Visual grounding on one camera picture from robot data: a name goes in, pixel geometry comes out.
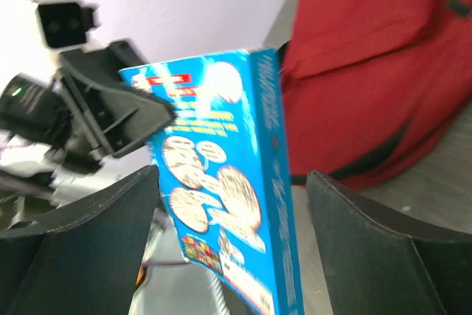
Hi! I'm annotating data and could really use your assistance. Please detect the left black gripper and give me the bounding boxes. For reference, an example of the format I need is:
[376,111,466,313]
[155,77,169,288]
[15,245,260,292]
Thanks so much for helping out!
[1,40,176,173]

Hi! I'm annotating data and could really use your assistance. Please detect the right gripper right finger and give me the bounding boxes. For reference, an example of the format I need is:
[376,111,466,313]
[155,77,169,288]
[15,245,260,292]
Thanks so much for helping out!
[306,171,471,315]

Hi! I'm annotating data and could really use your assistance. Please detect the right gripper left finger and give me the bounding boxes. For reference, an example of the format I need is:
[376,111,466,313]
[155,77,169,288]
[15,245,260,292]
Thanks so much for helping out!
[1,165,159,315]

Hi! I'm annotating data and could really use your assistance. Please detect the blue comic book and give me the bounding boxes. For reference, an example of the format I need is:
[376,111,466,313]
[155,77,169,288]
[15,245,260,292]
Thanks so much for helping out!
[120,48,304,314]

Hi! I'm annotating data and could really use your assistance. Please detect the red backpack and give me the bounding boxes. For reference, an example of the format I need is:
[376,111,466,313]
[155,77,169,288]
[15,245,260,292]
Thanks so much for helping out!
[281,0,471,190]

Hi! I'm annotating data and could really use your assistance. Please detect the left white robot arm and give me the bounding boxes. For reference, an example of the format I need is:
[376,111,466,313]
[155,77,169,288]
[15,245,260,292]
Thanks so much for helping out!
[1,40,176,206]

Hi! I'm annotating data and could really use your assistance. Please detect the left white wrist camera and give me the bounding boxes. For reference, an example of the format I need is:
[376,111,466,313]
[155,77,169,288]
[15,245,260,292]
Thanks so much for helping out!
[25,0,101,69]

